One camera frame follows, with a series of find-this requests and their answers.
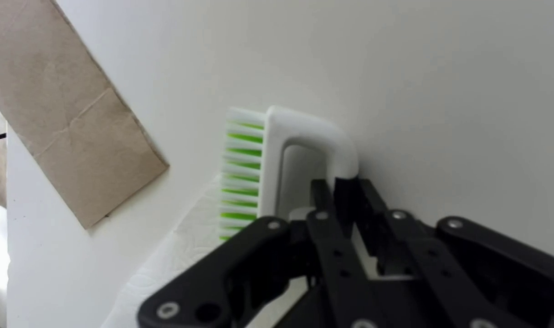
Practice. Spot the brown cardboard piece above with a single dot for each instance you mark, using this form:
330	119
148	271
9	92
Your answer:
64	116

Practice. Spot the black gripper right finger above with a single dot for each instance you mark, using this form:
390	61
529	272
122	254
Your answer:
423	267

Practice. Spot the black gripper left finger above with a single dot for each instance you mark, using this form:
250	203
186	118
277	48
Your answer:
332	262

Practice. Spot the white brush with green bristles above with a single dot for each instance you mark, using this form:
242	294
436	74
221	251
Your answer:
273	158

